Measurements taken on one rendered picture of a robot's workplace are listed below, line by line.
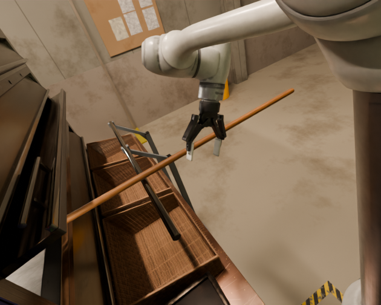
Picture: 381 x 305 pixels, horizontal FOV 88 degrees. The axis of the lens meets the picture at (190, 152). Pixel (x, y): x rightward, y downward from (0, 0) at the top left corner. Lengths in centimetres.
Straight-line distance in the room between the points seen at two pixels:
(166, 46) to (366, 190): 52
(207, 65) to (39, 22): 346
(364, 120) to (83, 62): 387
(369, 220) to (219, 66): 54
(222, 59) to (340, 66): 52
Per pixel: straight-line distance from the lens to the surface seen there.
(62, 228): 58
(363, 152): 25
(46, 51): 396
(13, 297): 66
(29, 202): 64
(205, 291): 89
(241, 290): 121
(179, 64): 60
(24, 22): 398
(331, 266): 194
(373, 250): 33
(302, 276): 187
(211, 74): 68
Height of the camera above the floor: 173
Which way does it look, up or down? 36 degrees down
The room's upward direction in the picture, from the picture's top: 19 degrees counter-clockwise
